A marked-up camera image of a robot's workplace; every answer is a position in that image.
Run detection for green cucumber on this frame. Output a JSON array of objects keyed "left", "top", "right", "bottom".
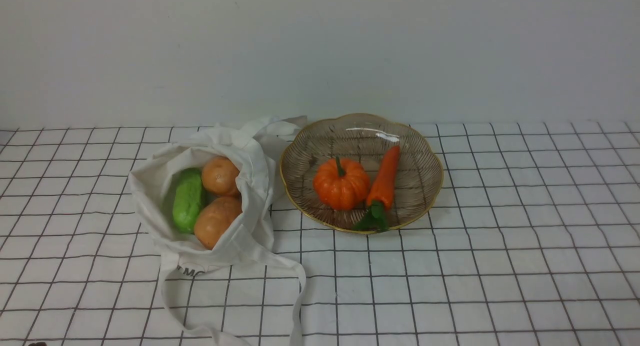
[{"left": 172, "top": 168, "right": 207, "bottom": 234}]

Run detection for small orange pumpkin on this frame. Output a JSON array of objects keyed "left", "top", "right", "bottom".
[{"left": 312, "top": 156, "right": 370, "bottom": 210}]

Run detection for white cloth tote bag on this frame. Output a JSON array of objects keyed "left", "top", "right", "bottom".
[{"left": 128, "top": 115, "right": 307, "bottom": 346}]

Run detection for brown potato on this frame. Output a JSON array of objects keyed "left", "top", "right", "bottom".
[
  {"left": 201, "top": 156, "right": 241, "bottom": 197},
  {"left": 194, "top": 196, "right": 242, "bottom": 250}
]

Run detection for white grid tablecloth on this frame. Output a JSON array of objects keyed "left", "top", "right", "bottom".
[{"left": 0, "top": 122, "right": 640, "bottom": 346}]

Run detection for orange carrot with leaves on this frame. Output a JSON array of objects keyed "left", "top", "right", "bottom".
[{"left": 353, "top": 145, "right": 401, "bottom": 232}]

